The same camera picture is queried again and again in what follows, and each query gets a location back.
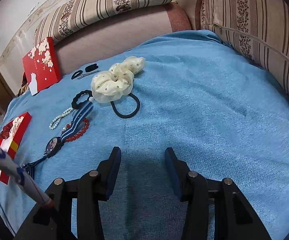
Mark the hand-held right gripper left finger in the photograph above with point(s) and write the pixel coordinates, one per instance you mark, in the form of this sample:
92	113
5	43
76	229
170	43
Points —
113	175

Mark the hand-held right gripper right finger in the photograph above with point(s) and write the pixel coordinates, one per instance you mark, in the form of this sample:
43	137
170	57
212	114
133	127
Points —
174	175

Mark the cream dotted organza scrunchie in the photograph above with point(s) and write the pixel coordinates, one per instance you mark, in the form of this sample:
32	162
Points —
117	80

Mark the red box tray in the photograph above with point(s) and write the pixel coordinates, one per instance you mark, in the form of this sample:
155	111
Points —
13	145

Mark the white cherry print scrunchie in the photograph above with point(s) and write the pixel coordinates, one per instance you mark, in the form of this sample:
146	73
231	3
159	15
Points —
17	125

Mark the red dotted hair bow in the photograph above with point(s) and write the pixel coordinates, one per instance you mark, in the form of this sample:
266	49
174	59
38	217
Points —
5	131

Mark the blue towel blanket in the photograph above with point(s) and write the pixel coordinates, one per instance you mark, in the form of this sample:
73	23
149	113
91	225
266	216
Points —
197	105

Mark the silver hair clip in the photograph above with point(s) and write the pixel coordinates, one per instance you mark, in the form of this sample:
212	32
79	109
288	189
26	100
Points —
88	74

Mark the small black scrunchie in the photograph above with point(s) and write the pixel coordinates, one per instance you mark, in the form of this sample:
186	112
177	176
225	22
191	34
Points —
92	67

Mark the beige patterned cloth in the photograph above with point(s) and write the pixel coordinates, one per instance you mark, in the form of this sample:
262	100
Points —
22	90

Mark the dark clothes pile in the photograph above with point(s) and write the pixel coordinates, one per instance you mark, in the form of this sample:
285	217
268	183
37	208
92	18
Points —
24	80

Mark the red flowered box lid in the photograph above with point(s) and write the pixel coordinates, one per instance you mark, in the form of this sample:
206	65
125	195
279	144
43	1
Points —
43	62

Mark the pink sofa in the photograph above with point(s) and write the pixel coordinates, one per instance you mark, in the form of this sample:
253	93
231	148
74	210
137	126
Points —
114	37

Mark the long striped floral sofa cushion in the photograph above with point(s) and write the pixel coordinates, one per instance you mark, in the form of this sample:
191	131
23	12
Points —
104	5

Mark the wide striped floral sofa cushion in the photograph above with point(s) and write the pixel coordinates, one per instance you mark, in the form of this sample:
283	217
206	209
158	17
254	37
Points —
259	17

